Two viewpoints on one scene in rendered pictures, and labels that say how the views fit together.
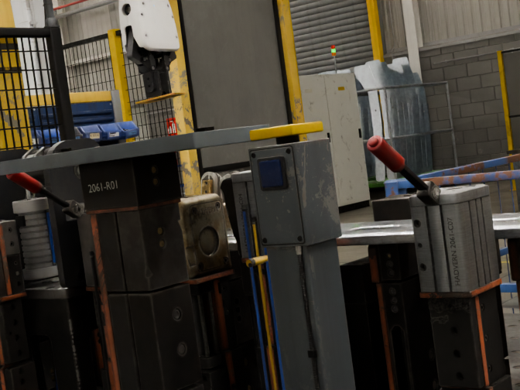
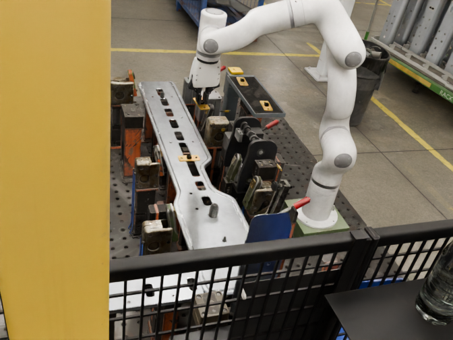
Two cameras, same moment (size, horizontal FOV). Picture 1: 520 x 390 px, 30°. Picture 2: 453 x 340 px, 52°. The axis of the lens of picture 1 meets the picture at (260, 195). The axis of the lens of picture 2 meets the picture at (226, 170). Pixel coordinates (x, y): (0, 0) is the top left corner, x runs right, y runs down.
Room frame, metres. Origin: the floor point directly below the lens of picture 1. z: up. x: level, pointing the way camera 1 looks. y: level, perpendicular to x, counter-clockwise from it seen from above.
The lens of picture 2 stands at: (2.94, 0.97, 2.01)
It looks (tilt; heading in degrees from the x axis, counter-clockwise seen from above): 34 degrees down; 207
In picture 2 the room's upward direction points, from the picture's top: 10 degrees clockwise
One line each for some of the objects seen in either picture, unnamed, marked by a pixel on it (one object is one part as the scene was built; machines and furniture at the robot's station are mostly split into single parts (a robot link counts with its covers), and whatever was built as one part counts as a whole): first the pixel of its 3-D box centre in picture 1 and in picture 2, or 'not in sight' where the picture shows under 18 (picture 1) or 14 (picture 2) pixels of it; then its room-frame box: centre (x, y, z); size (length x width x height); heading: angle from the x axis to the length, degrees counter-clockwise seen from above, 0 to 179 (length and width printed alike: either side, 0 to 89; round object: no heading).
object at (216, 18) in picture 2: not in sight; (212, 31); (1.65, 0.16, 1.52); 0.09 x 0.08 x 0.13; 34
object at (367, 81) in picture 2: not in sight; (352, 83); (-1.31, -0.07, 0.36); 0.54 x 0.50 x 0.73; 140
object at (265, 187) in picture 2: not in sight; (254, 225); (1.69, 0.48, 0.88); 0.11 x 0.09 x 0.37; 141
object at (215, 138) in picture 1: (125, 151); (254, 94); (1.25, 0.16, 1.16); 0.37 x 0.14 x 0.02; 51
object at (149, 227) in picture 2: not in sight; (154, 264); (2.07, 0.32, 0.87); 0.12 x 0.09 x 0.35; 141
